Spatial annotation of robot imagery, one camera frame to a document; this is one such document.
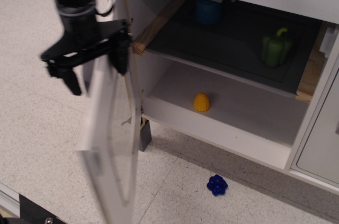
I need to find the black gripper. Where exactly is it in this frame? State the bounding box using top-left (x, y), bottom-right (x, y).
top-left (41, 10), bottom-right (131, 96)

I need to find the white oven door with window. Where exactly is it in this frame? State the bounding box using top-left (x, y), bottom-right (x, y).
top-left (78, 47), bottom-right (141, 223)

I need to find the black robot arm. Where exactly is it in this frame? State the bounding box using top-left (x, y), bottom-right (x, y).
top-left (40, 0), bottom-right (131, 96)

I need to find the grey oven shelf tray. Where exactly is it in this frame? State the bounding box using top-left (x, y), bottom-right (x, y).
top-left (147, 0), bottom-right (322, 96)

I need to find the grey cabinet foot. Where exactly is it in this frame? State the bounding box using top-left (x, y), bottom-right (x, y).
top-left (139, 120), bottom-right (152, 152)

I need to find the yellow toy corn piece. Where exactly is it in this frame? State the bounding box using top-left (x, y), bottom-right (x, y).
top-left (193, 93), bottom-right (210, 112)

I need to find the blue toy cup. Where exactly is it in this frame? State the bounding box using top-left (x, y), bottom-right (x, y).
top-left (194, 0), bottom-right (222, 25)

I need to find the white toy kitchen cabinet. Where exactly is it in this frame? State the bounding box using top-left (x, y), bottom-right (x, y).
top-left (114, 0), bottom-right (338, 194)

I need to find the blue toy grape bunch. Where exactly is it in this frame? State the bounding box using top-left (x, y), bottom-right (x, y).
top-left (207, 174), bottom-right (228, 196)

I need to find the green toy bell pepper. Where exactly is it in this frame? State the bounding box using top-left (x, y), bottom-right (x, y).
top-left (261, 27), bottom-right (293, 68)

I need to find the white cabinet drawer door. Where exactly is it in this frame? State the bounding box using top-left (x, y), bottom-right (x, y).
top-left (291, 60), bottom-right (338, 187)

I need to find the aluminium frame rail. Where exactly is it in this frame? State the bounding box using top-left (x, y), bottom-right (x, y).
top-left (1, 183), bottom-right (20, 217)

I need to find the black base plate with screw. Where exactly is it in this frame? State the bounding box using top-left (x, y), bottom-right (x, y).
top-left (19, 194), bottom-right (65, 224)

